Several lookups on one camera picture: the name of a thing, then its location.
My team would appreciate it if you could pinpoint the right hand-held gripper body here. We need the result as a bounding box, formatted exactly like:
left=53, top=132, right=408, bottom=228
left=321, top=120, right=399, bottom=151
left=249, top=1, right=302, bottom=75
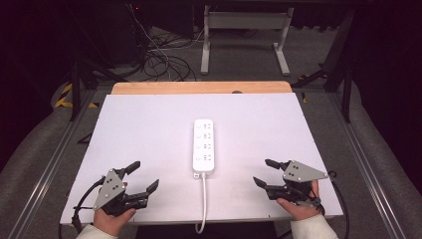
left=267, top=159, right=329, bottom=208

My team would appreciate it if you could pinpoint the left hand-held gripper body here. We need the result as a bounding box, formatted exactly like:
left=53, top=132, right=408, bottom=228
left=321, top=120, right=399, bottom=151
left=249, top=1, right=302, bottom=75
left=93, top=167, right=149, bottom=217

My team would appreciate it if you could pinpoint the person's left hand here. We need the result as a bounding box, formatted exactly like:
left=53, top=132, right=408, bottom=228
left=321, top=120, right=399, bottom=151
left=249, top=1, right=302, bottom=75
left=93, top=180, right=137, bottom=237

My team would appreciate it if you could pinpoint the person's right hand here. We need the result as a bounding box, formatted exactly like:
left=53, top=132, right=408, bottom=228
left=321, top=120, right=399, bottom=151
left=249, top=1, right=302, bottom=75
left=276, top=179, right=322, bottom=222

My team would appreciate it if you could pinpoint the white power strip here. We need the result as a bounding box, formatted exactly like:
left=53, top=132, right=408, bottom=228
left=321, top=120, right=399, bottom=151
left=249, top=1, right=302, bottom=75
left=192, top=119, right=216, bottom=180

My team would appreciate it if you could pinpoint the black metal stand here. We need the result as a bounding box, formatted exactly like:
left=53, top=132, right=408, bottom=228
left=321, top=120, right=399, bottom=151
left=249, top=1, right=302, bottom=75
left=65, top=49, right=129, bottom=122
left=292, top=9, right=356, bottom=124

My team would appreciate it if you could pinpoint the yellow black hazard tape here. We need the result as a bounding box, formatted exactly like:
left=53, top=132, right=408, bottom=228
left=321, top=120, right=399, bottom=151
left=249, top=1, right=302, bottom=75
left=54, top=83, right=101, bottom=110

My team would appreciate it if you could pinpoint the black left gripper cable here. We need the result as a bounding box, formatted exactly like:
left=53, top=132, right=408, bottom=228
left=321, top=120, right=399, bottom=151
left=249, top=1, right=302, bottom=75
left=71, top=176, right=106, bottom=234

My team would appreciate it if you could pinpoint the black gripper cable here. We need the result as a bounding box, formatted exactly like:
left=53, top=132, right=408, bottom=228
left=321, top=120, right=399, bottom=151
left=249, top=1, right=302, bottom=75
left=326, top=170, right=351, bottom=239
left=71, top=176, right=106, bottom=234

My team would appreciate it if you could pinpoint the white power strip cable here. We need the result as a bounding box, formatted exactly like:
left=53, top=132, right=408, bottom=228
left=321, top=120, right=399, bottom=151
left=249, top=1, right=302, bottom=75
left=194, top=172, right=209, bottom=235

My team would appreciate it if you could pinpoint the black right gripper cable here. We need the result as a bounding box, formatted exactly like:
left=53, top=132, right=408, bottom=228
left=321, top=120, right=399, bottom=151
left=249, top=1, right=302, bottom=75
left=326, top=170, right=351, bottom=239

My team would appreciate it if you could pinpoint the aluminium floor rail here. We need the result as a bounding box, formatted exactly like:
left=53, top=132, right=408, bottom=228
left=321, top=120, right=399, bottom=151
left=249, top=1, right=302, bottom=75
left=6, top=91, right=98, bottom=239
left=326, top=93, right=408, bottom=239

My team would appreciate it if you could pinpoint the tangle of floor cables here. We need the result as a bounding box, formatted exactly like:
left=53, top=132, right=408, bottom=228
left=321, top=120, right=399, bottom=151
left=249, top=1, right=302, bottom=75
left=127, top=3, right=207, bottom=83

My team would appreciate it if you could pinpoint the white metal stand frame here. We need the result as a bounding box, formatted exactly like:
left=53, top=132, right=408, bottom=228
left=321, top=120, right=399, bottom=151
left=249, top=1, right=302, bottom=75
left=200, top=4, right=296, bottom=77

